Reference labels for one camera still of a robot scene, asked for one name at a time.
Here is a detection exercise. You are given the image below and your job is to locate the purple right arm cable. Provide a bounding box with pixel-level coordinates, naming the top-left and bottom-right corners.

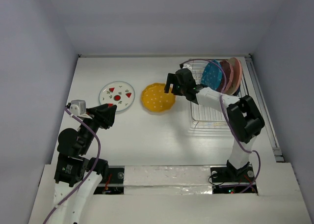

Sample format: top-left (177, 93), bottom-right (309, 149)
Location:
top-left (180, 58), bottom-right (261, 194)

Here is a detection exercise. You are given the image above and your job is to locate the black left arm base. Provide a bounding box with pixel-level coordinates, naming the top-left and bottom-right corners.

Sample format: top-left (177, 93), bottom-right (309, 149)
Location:
top-left (94, 167), bottom-right (125, 195)

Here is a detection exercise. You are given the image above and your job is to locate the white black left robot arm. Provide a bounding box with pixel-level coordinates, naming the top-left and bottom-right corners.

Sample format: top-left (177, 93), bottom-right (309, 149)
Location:
top-left (44, 100), bottom-right (117, 224)

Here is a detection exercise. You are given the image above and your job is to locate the yellow dotted plate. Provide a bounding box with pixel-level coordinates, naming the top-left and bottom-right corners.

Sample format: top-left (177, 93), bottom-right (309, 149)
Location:
top-left (141, 83), bottom-right (176, 113)

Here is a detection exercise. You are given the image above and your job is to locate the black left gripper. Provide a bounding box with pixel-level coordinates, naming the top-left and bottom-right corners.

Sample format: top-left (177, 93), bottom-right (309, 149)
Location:
top-left (79, 102), bottom-right (116, 153)

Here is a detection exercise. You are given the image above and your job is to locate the clear wire dish rack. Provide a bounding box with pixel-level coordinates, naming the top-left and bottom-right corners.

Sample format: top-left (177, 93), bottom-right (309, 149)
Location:
top-left (189, 57), bottom-right (254, 130)

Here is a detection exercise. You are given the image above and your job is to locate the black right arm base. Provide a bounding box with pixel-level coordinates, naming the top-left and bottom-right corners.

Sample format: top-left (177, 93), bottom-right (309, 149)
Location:
top-left (209, 166), bottom-right (255, 185)

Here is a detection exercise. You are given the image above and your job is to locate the pink plate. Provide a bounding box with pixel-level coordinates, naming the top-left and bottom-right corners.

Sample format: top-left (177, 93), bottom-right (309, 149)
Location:
top-left (226, 57), bottom-right (243, 95)

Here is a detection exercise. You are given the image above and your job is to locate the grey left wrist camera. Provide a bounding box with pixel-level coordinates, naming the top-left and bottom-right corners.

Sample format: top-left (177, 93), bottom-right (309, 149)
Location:
top-left (68, 100), bottom-right (86, 116)

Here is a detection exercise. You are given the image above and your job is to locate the white watermelon pattern plate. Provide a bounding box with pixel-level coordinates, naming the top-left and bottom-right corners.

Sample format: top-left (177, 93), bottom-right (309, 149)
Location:
top-left (99, 81), bottom-right (135, 112)

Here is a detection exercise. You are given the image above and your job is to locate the blue dotted plate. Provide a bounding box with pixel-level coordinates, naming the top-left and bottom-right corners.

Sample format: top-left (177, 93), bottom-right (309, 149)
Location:
top-left (201, 60), bottom-right (223, 90)

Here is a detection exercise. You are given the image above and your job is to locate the maroon dotted plate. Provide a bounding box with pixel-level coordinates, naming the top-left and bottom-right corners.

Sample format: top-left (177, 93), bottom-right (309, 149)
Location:
top-left (219, 60), bottom-right (234, 93)

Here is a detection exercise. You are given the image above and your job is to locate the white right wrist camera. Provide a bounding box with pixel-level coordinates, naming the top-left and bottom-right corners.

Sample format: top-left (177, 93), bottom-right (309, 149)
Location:
top-left (180, 63), bottom-right (193, 71)

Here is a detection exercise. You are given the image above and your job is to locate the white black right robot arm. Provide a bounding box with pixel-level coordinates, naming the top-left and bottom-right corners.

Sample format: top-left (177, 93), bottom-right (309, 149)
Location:
top-left (164, 68), bottom-right (265, 181)

